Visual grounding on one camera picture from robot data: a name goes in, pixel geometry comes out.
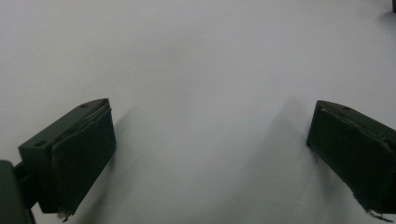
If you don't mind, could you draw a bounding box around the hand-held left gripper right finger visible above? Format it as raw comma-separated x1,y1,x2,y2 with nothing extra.
306,100,396,217

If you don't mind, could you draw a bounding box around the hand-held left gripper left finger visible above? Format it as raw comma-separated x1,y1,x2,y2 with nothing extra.
18,98,117,218

